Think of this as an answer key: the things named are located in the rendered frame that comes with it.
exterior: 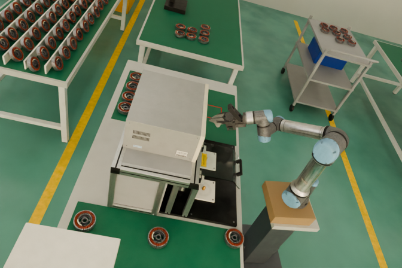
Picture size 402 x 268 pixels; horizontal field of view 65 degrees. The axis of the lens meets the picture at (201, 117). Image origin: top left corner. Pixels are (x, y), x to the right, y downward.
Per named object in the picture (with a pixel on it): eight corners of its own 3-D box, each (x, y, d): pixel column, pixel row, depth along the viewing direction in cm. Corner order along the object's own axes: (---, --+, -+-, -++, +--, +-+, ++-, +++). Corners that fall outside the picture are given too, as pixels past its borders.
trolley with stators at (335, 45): (316, 80, 491) (353, 21, 424) (332, 125, 417) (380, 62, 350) (280, 70, 484) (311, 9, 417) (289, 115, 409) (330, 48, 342)
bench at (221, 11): (223, 40, 507) (238, -4, 458) (222, 119, 371) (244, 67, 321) (155, 23, 494) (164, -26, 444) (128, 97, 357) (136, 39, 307)
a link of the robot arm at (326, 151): (305, 200, 193) (352, 140, 157) (292, 214, 184) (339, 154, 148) (289, 187, 198) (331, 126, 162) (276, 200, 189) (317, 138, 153)
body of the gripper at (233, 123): (225, 130, 187) (246, 128, 185) (224, 120, 181) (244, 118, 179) (225, 122, 192) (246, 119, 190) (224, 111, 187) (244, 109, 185)
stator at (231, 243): (243, 234, 187) (245, 231, 184) (240, 252, 178) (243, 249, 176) (225, 227, 187) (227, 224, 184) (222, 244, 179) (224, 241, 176)
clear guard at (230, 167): (238, 156, 195) (241, 150, 191) (239, 189, 177) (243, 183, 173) (186, 145, 191) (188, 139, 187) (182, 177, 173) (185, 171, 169)
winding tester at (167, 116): (200, 109, 201) (209, 84, 187) (195, 163, 169) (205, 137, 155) (139, 95, 196) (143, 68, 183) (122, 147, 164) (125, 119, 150)
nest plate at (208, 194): (215, 182, 206) (215, 181, 205) (214, 203, 195) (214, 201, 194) (192, 177, 204) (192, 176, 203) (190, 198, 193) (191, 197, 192)
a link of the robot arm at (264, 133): (277, 137, 190) (276, 120, 186) (266, 145, 183) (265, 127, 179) (265, 134, 195) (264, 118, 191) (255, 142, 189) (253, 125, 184)
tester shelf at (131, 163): (203, 104, 212) (205, 99, 209) (196, 189, 162) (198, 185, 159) (138, 89, 207) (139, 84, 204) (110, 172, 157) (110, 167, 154)
